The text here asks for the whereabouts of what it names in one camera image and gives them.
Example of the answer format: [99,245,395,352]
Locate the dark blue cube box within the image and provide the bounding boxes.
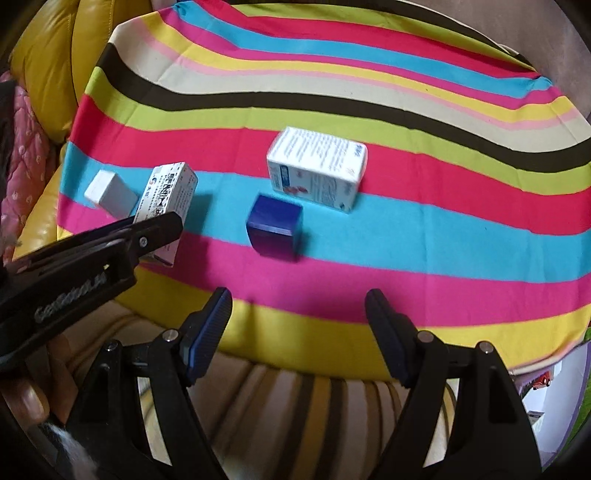
[246,194,304,261]

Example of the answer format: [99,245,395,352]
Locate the white turtle print medicine box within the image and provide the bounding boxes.
[134,162,198,267]

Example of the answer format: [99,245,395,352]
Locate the person's left hand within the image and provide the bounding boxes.
[1,334,78,430]

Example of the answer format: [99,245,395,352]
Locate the beige striped sofa cover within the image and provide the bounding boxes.
[59,0,591,480]

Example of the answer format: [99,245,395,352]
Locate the small plain white box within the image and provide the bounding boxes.
[84,170,138,219]

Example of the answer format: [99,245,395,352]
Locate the pink quilted jacket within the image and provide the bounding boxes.
[1,71,57,240]

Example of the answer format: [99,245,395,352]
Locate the small red object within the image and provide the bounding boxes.
[532,370,554,390]

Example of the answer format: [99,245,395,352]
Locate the white box with purple rim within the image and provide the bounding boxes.
[514,341,590,468]

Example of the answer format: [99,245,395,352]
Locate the white blue medicine box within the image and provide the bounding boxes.
[266,127,368,213]

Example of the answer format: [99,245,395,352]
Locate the rainbow striped cloth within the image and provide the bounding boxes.
[56,0,591,381]

